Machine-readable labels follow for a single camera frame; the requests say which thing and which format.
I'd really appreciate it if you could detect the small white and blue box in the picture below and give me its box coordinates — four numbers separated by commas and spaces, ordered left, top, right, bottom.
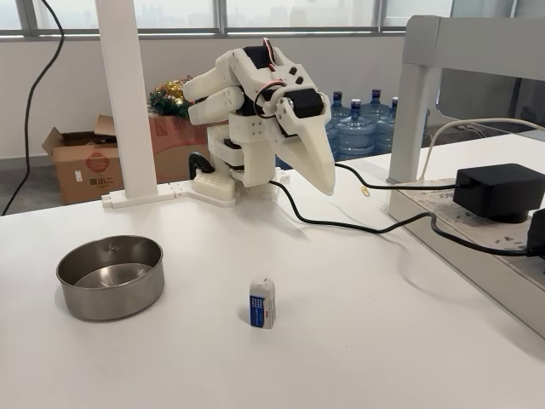
247, 276, 278, 330

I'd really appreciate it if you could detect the black table clamp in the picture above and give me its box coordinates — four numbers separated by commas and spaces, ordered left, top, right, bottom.
188, 151, 214, 180

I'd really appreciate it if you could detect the green tinsel wreath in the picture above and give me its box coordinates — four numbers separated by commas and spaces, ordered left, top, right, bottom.
148, 75, 192, 120

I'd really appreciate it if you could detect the black power adapter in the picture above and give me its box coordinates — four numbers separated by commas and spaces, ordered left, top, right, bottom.
452, 163, 545, 224

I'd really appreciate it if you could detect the red cardboard box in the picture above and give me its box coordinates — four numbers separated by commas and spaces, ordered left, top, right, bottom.
148, 115, 212, 184

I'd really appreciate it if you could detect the black adapter cable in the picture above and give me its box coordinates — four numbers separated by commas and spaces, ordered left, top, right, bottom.
334, 161, 473, 191

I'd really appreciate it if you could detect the black plug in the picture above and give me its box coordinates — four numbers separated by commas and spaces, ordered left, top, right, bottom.
526, 208, 545, 256

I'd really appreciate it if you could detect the white cable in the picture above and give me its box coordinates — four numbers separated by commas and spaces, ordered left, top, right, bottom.
419, 118, 545, 182

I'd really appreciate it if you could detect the white vertical post stand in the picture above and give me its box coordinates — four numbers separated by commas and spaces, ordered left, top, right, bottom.
94, 0, 197, 210

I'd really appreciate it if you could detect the brown cardboard box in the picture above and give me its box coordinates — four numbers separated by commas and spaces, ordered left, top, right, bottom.
41, 113, 127, 205

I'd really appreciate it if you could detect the grey-white desk shelf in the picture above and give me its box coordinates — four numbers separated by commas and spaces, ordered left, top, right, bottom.
387, 14, 545, 184

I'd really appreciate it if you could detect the round metal bowl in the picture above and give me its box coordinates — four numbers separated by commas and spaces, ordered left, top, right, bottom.
55, 234, 165, 322

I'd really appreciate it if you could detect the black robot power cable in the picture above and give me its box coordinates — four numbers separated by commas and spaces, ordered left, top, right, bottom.
267, 181, 533, 257

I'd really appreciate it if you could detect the white power strip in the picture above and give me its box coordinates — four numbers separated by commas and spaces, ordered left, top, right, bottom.
387, 178, 545, 340

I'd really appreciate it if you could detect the black hanging cable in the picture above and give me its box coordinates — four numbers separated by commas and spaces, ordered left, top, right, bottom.
0, 0, 66, 216

